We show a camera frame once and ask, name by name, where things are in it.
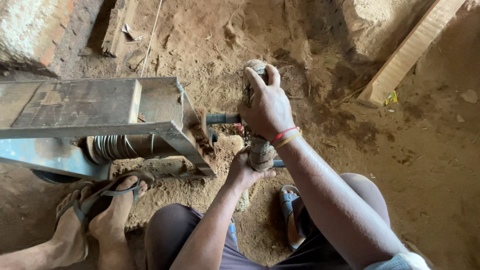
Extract person's right hand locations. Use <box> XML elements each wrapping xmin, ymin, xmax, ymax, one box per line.
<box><xmin>237</xmin><ymin>64</ymin><xmax>298</xmax><ymax>143</ymax></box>

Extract crumpled paper scrap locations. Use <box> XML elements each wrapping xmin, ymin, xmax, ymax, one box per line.
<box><xmin>121</xmin><ymin>23</ymin><xmax>143</xmax><ymax>41</ymax></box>

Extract thin white string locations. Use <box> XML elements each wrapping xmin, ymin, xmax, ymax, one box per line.
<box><xmin>140</xmin><ymin>0</ymin><xmax>164</xmax><ymax>78</ymax></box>

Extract blue sandal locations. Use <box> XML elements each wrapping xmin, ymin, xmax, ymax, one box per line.
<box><xmin>279</xmin><ymin>185</ymin><xmax>307</xmax><ymax>251</ymax></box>
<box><xmin>228</xmin><ymin>218</ymin><xmax>240</xmax><ymax>251</ymax></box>

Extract dusty wooden block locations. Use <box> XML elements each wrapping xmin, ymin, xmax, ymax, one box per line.
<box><xmin>101</xmin><ymin>0</ymin><xmax>140</xmax><ymax>58</ymax></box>

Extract dark sandal with grey straps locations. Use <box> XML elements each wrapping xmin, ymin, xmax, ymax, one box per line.
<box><xmin>54</xmin><ymin>180</ymin><xmax>99</xmax><ymax>261</ymax></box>
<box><xmin>80</xmin><ymin>170</ymin><xmax>155</xmax><ymax>223</ymax></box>

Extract person's right foot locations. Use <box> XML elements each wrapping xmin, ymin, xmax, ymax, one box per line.
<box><xmin>281</xmin><ymin>187</ymin><xmax>307</xmax><ymax>249</ymax></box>

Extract yellow thread bracelet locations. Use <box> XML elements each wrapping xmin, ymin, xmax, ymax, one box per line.
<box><xmin>274</xmin><ymin>129</ymin><xmax>303</xmax><ymax>151</ymax></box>

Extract spool with wound wire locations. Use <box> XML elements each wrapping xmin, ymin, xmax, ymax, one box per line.
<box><xmin>86</xmin><ymin>134</ymin><xmax>196</xmax><ymax>164</ymax></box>

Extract small flat stone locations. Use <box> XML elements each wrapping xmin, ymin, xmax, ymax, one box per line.
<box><xmin>460</xmin><ymin>89</ymin><xmax>479</xmax><ymax>104</ymax></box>

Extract cloth-wrapped metal crank handle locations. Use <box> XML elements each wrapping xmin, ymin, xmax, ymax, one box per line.
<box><xmin>205</xmin><ymin>59</ymin><xmax>286</xmax><ymax>172</ymax></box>

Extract black toothed gear wheel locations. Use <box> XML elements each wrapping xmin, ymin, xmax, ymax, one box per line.
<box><xmin>30</xmin><ymin>169</ymin><xmax>82</xmax><ymax>185</ymax></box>

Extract light blue shirt sleeve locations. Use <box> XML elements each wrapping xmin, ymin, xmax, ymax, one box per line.
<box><xmin>363</xmin><ymin>252</ymin><xmax>432</xmax><ymax>270</ymax></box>

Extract light wooden plank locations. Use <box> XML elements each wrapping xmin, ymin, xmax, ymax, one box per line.
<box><xmin>356</xmin><ymin>0</ymin><xmax>466</xmax><ymax>108</ymax></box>

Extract brick pillar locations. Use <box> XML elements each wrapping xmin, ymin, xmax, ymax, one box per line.
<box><xmin>0</xmin><ymin>0</ymin><xmax>106</xmax><ymax>78</ymax></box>

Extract dusty grey stone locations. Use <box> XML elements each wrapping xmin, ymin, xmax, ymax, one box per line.
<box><xmin>235</xmin><ymin>189</ymin><xmax>250</xmax><ymax>213</ymax></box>

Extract rusty metal winding machine frame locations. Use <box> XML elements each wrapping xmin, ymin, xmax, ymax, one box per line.
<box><xmin>0</xmin><ymin>77</ymin><xmax>218</xmax><ymax>181</ymax></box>

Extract person's dark shorts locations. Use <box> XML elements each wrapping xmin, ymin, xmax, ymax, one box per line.
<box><xmin>144</xmin><ymin>172</ymin><xmax>391</xmax><ymax>270</ymax></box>

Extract red thread bracelet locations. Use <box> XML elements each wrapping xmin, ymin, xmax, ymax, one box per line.
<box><xmin>270</xmin><ymin>127</ymin><xmax>299</xmax><ymax>145</ymax></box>

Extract person's left hand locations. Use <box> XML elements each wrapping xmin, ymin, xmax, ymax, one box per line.
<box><xmin>224</xmin><ymin>147</ymin><xmax>277</xmax><ymax>189</ymax></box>

